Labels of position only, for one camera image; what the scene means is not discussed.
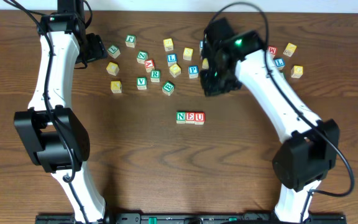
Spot green Z block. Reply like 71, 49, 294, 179
136, 51, 149, 64

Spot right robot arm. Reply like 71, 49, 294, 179
201, 31, 346, 223

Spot green R block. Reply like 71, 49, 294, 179
150, 70, 161, 83

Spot blue L block right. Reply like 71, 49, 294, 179
273, 58, 285, 70

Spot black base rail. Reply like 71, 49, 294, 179
35, 213, 347, 224

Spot yellow block top right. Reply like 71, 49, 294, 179
283, 42, 297, 57

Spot red M block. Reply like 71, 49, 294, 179
267, 45, 277, 58

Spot green L block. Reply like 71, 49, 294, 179
107, 45, 121, 58

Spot red A block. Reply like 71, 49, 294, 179
144, 59, 155, 73

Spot yellow K block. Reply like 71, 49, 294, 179
111, 80, 122, 93

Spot yellow C block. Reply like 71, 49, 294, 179
106, 62, 119, 76

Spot left black cable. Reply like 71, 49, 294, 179
3, 0, 93, 224

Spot green B block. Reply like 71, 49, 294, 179
162, 81, 175, 96

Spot yellow O block centre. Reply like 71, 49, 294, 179
202, 58, 209, 70

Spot green J block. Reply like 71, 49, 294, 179
125, 35, 136, 48

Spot black cable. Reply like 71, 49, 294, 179
3, 0, 93, 224
208, 2, 356, 224

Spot green V block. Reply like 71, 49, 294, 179
136, 77, 147, 90

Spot yellow o block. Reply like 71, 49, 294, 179
169, 63, 181, 78
202, 58, 209, 70

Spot blue l block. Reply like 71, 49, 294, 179
273, 58, 285, 70
167, 54, 177, 67

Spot blue P block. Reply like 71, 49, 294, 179
188, 65, 199, 79

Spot yellow s block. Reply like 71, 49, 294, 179
163, 38, 174, 52
183, 47, 194, 61

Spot red E block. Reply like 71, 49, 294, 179
185, 112, 195, 124

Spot yellow G block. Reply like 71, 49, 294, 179
291, 65, 303, 78

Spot right black cable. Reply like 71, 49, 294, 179
208, 2, 356, 224

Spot green N block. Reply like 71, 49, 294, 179
176, 111, 186, 124

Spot yellow S block top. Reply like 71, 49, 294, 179
163, 38, 174, 52

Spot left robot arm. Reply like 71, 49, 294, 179
14, 9, 115, 223

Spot red U block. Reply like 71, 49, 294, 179
195, 112, 205, 124

